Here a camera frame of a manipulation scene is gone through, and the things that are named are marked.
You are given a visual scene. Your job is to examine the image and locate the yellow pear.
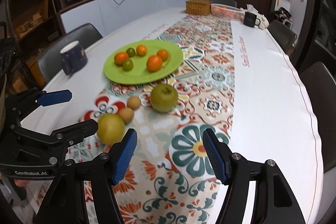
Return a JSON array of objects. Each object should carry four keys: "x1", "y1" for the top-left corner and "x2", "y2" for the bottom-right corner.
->
[{"x1": 96, "y1": 114, "x2": 125, "y2": 145}]

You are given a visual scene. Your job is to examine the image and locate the brown kiwi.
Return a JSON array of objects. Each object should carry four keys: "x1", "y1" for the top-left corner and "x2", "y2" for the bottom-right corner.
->
[
  {"x1": 127, "y1": 96, "x2": 141, "y2": 110},
  {"x1": 118, "y1": 107, "x2": 134, "y2": 124}
]

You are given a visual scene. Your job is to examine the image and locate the green apple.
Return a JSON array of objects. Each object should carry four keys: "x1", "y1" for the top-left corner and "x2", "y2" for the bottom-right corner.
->
[{"x1": 150, "y1": 84, "x2": 178, "y2": 113}]

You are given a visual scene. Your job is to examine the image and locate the person's hand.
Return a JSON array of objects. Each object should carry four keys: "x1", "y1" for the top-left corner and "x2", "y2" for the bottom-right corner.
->
[{"x1": 14, "y1": 179, "x2": 30, "y2": 187}]

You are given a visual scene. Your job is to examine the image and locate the left dark chair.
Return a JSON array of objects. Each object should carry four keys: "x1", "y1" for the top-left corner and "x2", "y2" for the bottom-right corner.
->
[{"x1": 38, "y1": 23, "x2": 102, "y2": 83}]

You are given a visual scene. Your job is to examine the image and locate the dark blue mug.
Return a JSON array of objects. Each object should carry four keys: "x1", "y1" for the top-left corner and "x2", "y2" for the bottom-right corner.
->
[{"x1": 60, "y1": 40, "x2": 88, "y2": 76}]

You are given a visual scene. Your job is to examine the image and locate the orange left on plate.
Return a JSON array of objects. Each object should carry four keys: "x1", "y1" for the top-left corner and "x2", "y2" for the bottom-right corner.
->
[{"x1": 114, "y1": 52, "x2": 129, "y2": 66}]

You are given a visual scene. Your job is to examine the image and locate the orange on plate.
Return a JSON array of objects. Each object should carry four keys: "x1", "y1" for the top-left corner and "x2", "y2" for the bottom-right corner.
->
[
  {"x1": 114, "y1": 52, "x2": 129, "y2": 66},
  {"x1": 136, "y1": 44, "x2": 147, "y2": 56},
  {"x1": 157, "y1": 49, "x2": 170, "y2": 61}
]

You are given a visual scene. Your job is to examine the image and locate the green citrus front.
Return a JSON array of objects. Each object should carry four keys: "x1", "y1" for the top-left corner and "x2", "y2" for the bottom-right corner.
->
[{"x1": 122, "y1": 59, "x2": 134, "y2": 71}]

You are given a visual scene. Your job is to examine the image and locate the green citrus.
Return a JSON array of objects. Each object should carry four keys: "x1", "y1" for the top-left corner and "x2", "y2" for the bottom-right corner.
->
[
  {"x1": 126, "y1": 48, "x2": 137, "y2": 58},
  {"x1": 122, "y1": 59, "x2": 134, "y2": 71}
]

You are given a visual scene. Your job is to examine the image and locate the green plate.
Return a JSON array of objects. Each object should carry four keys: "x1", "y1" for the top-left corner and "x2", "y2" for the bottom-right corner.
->
[{"x1": 103, "y1": 40, "x2": 184, "y2": 85}]

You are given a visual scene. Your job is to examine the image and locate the green citrus back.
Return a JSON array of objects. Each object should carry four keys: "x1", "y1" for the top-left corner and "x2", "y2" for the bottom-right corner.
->
[{"x1": 126, "y1": 48, "x2": 137, "y2": 58}]

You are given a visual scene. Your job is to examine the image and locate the patterned table runner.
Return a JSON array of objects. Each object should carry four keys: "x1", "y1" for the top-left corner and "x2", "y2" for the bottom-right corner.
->
[{"x1": 34, "y1": 12, "x2": 237, "y2": 224}]

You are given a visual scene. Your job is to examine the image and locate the orange back on plate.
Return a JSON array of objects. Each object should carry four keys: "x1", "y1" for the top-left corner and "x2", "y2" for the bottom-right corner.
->
[{"x1": 136, "y1": 44, "x2": 147, "y2": 56}]

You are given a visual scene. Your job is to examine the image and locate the large orange front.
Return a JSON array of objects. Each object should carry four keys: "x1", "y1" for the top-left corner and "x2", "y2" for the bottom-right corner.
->
[{"x1": 146, "y1": 55, "x2": 163, "y2": 72}]

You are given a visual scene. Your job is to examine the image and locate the orange right on plate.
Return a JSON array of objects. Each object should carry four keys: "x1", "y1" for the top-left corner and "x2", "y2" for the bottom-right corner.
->
[{"x1": 157, "y1": 49, "x2": 170, "y2": 61}]

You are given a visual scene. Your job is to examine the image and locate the right near chair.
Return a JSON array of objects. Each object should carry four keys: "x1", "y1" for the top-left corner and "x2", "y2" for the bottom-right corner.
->
[{"x1": 299, "y1": 61, "x2": 336, "y2": 172}]

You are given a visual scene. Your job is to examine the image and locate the right far chair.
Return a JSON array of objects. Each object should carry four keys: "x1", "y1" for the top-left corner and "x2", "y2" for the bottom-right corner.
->
[{"x1": 267, "y1": 20, "x2": 297, "y2": 53}]

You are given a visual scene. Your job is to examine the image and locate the woven wicker basket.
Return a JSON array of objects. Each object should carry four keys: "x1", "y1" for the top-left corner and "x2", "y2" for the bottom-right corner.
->
[{"x1": 186, "y1": 0, "x2": 211, "y2": 16}]

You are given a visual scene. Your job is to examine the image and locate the white cloth bundle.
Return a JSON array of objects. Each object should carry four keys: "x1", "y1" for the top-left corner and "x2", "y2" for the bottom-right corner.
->
[{"x1": 245, "y1": 4, "x2": 269, "y2": 30}]

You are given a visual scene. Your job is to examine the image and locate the black mug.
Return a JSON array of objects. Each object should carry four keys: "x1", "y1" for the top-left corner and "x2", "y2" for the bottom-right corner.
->
[{"x1": 243, "y1": 11, "x2": 261, "y2": 28}]

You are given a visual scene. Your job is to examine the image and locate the clear plastic fruit bowl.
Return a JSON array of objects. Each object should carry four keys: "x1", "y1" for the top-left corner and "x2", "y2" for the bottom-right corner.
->
[{"x1": 211, "y1": 3, "x2": 245, "y2": 20}]

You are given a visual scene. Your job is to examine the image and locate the far end chair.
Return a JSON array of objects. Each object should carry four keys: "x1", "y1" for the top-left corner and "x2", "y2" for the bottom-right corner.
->
[{"x1": 204, "y1": 0, "x2": 237, "y2": 7}]

